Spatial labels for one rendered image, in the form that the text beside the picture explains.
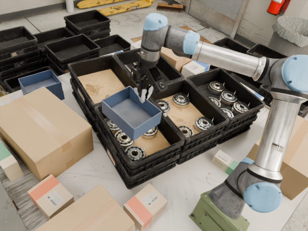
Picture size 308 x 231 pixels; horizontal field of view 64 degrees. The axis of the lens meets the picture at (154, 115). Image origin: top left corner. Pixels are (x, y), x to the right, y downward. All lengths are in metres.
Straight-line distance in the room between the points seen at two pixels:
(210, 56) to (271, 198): 0.54
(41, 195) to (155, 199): 0.50
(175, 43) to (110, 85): 0.80
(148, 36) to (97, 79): 0.81
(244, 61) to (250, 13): 3.20
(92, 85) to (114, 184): 0.64
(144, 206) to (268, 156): 0.56
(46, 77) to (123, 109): 0.79
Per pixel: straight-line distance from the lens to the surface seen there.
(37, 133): 1.25
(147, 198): 1.17
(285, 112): 0.90
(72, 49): 2.56
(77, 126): 1.24
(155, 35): 0.85
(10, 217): 2.10
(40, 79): 1.73
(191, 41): 0.85
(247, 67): 1.00
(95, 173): 1.32
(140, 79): 0.96
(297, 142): 1.50
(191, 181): 1.34
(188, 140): 1.19
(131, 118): 1.03
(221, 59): 0.98
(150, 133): 1.27
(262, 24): 4.11
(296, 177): 1.40
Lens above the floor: 1.83
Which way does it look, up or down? 46 degrees down
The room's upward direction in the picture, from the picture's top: 10 degrees clockwise
